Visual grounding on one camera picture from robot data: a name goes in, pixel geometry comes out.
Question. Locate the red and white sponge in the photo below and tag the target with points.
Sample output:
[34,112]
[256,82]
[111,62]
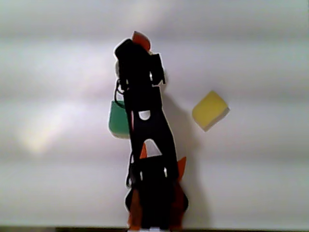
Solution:
[140,38]

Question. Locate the paper cup with green tape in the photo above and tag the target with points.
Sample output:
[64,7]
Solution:
[118,118]

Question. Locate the orange tape strip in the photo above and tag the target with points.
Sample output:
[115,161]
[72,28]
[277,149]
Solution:
[134,210]
[181,168]
[144,152]

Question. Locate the yellow and white sponge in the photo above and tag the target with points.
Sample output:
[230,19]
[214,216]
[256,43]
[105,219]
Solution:
[208,110]

